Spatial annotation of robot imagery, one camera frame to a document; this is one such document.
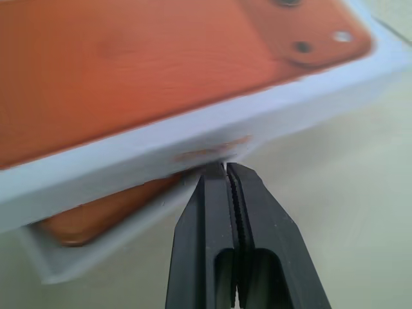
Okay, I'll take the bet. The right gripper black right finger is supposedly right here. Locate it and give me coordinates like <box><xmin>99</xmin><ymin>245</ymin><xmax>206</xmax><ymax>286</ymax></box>
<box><xmin>226</xmin><ymin>162</ymin><xmax>333</xmax><ymax>309</ymax></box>

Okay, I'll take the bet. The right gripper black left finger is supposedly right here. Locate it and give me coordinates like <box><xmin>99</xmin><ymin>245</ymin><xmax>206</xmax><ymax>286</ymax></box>
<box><xmin>165</xmin><ymin>162</ymin><xmax>241</xmax><ymax>309</ymax></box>

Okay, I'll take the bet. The orange smartphone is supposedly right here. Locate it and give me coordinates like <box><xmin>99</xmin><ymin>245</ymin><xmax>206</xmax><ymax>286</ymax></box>
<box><xmin>40</xmin><ymin>172</ymin><xmax>183</xmax><ymax>248</ymax></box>

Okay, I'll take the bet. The white box lid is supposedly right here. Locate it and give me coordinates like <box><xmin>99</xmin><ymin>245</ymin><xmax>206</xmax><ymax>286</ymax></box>
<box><xmin>0</xmin><ymin>0</ymin><xmax>405</xmax><ymax>238</ymax></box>

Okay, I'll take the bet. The white box bottom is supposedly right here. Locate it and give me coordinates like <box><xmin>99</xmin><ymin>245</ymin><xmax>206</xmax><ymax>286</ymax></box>
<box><xmin>17</xmin><ymin>170</ymin><xmax>197</xmax><ymax>286</ymax></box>

